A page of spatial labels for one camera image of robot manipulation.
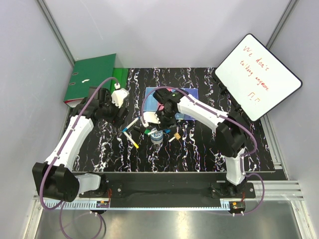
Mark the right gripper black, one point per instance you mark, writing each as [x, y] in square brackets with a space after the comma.
[164, 125]

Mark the dark green lever arch binder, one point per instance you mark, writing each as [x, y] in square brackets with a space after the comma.
[88, 73]

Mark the aluminium frame rail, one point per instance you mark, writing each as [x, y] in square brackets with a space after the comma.
[267, 191]

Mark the light blue drawer box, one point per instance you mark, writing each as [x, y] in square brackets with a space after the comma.
[180, 115]

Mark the blue cleaning gel jar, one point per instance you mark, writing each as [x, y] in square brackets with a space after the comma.
[157, 137]

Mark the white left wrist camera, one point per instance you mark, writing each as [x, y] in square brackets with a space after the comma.
[118, 97]

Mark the black highlighter green cap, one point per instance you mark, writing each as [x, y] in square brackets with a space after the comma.
[142, 130]

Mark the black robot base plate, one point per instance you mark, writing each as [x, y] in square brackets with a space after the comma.
[195, 190]

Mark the black marble pattern mat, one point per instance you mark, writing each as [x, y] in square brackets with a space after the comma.
[107, 149]

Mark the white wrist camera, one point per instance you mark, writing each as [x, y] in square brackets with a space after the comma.
[118, 97]
[149, 117]

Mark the white marker yellow cap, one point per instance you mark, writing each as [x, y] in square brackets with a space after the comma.
[131, 140]

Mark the sky blue drawer box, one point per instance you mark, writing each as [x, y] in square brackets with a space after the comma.
[151, 104]

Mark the small tan cork stamp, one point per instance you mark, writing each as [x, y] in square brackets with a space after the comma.
[176, 136]

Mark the black whiteboard stand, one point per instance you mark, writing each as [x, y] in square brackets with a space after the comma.
[232, 104]

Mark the whiteboard with red writing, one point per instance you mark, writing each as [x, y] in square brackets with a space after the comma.
[256, 78]

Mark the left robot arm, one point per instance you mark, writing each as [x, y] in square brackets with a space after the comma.
[54, 178]

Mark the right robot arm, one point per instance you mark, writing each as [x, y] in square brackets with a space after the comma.
[230, 136]

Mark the bright green plastic folder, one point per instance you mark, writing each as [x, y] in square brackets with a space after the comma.
[121, 74]

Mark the purple drawer box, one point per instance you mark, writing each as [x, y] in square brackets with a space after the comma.
[186, 107]

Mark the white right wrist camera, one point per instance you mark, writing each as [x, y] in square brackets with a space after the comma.
[149, 117]

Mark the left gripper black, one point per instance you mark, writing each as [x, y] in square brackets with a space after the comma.
[115, 118]

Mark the white marker dark blue cap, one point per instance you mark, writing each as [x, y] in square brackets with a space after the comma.
[154, 130]

